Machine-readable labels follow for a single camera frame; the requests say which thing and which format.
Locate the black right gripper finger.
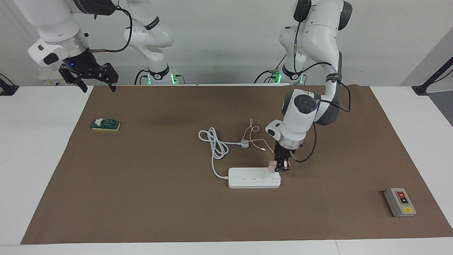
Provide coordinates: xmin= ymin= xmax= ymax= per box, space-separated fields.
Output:
xmin=100 ymin=63 xmax=119 ymax=92
xmin=58 ymin=67 xmax=88 ymax=93

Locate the white power strip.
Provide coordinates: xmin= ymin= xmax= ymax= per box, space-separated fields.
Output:
xmin=228 ymin=167 xmax=282 ymax=189

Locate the pink charging cable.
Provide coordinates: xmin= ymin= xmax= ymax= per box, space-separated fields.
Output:
xmin=242 ymin=119 xmax=276 ymax=156

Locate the black stand foot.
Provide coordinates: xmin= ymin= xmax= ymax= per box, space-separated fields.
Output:
xmin=412 ymin=57 xmax=453 ymax=96
xmin=0 ymin=73 xmax=19 ymax=96

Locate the brown table mat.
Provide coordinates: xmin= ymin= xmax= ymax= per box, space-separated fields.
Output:
xmin=21 ymin=85 xmax=453 ymax=245

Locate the white wall socket box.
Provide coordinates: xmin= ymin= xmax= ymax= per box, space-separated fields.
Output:
xmin=39 ymin=73 xmax=68 ymax=86

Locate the black base cable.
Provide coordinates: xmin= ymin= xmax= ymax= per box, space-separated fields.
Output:
xmin=134 ymin=69 xmax=151 ymax=85
xmin=254 ymin=64 xmax=287 ymax=84

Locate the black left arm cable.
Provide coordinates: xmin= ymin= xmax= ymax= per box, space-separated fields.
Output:
xmin=293 ymin=21 xmax=351 ymax=163

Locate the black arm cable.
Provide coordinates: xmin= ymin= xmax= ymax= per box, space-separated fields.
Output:
xmin=293 ymin=21 xmax=351 ymax=163
xmin=87 ymin=5 xmax=133 ymax=53

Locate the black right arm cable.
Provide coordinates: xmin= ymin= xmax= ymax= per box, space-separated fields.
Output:
xmin=87 ymin=5 xmax=133 ymax=53

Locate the green knife switch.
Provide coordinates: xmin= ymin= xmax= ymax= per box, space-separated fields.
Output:
xmin=91 ymin=118 xmax=121 ymax=132

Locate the white power strip cord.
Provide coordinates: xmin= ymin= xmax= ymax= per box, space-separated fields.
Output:
xmin=198 ymin=127 xmax=245 ymax=179

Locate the grey push-button switch box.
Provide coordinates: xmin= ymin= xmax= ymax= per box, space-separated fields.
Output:
xmin=384 ymin=188 xmax=417 ymax=217

